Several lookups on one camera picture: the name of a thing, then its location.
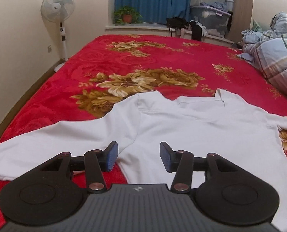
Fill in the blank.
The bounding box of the white shirt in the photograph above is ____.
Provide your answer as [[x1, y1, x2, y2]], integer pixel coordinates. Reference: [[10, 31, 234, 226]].
[[0, 89, 287, 231]]

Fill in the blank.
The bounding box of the red floral bedspread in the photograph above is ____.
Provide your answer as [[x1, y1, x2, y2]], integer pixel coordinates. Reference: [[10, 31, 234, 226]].
[[0, 35, 287, 228]]

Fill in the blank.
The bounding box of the plaid blue quilt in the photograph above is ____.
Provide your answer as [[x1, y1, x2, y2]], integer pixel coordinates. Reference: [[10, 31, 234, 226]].
[[241, 13, 287, 96]]

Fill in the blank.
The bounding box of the black bag on sill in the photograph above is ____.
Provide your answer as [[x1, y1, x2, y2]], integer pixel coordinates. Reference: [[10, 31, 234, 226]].
[[166, 17, 189, 38]]

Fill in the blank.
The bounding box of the grey plastic storage bin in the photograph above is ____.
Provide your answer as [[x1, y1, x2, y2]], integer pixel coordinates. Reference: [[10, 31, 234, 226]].
[[190, 5, 232, 38]]

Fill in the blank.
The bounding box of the potted green plant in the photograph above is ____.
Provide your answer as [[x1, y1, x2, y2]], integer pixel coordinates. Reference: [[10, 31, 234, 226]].
[[114, 6, 142, 25]]

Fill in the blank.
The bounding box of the wooden shelf unit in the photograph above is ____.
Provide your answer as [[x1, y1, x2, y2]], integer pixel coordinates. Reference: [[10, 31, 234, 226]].
[[209, 0, 255, 43]]

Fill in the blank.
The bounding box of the white standing fan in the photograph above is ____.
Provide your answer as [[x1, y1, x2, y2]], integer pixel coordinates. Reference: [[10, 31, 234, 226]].
[[40, 0, 75, 72]]

